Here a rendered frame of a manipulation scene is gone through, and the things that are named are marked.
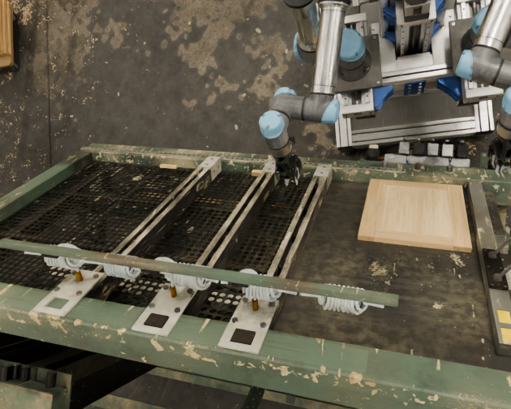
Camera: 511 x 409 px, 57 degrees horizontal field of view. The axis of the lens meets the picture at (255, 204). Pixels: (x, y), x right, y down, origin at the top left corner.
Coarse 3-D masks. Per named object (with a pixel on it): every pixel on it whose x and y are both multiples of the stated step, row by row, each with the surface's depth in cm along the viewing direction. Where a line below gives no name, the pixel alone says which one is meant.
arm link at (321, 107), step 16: (320, 0) 142; (336, 0) 139; (320, 16) 144; (336, 16) 141; (320, 32) 144; (336, 32) 142; (320, 48) 144; (336, 48) 143; (320, 64) 144; (336, 64) 145; (320, 80) 145; (336, 80) 147; (320, 96) 146; (304, 112) 148; (320, 112) 146; (336, 112) 146
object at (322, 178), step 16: (320, 176) 201; (320, 192) 187; (304, 208) 177; (304, 224) 166; (288, 240) 157; (304, 240) 163; (288, 256) 149; (272, 272) 142; (288, 272) 142; (240, 304) 124; (256, 304) 120; (272, 304) 122; (240, 320) 119; (256, 320) 118; (272, 320) 128; (224, 336) 114; (256, 336) 113; (256, 352) 109
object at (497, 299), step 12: (468, 192) 193; (480, 192) 187; (480, 204) 178; (480, 216) 171; (480, 228) 163; (492, 228) 163; (480, 240) 157; (492, 240) 156; (480, 252) 153; (480, 264) 151; (492, 300) 130; (504, 300) 130; (492, 312) 127; (492, 324) 126; (504, 324) 122; (504, 348) 117
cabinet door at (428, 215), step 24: (384, 192) 196; (408, 192) 195; (432, 192) 194; (456, 192) 192; (384, 216) 179; (408, 216) 178; (432, 216) 177; (456, 216) 176; (384, 240) 165; (408, 240) 163; (432, 240) 162; (456, 240) 161
